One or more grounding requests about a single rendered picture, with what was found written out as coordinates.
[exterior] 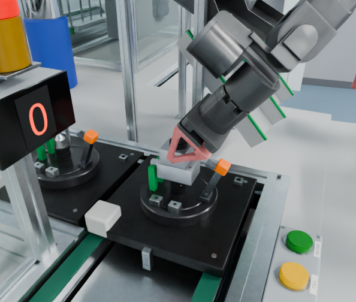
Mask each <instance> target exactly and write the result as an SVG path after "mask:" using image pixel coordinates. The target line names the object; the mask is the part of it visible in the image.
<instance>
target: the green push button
mask: <svg viewBox="0 0 356 302"><path fill-rule="evenodd" d="M286 243H287V245H288V246H289V247H290V248H291V249H292V250H294V251H296V252H300V253H305V252H308V251H310V250H311V248H312V245H313V240H312V238H311V236H310V235H309V234H307V233H305V232H303V231H299V230H294V231H290V232H289V233H288V234H287V237H286Z"/></svg>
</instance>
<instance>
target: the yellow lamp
mask: <svg viewBox="0 0 356 302"><path fill-rule="evenodd" d="M30 64H31V57H30V54H29V49H28V45H27V41H26V37H25V32H24V28H23V23H22V19H21V15H17V16H14V17H9V18H6V19H0V73H7V72H12V71H17V70H21V69H24V68H26V67H28V66H29V65H30Z"/></svg>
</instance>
